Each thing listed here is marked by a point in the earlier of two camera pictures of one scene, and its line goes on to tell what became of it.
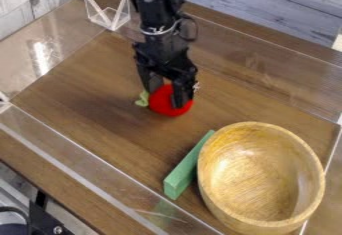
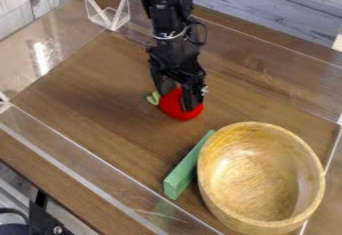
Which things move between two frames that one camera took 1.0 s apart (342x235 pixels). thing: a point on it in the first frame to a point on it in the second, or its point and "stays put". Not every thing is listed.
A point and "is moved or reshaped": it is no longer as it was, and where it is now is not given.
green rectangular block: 176,181 stays put
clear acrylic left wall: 47,42 stays put
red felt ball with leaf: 158,98 is moved or reshaped
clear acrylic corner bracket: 110,18 stays put
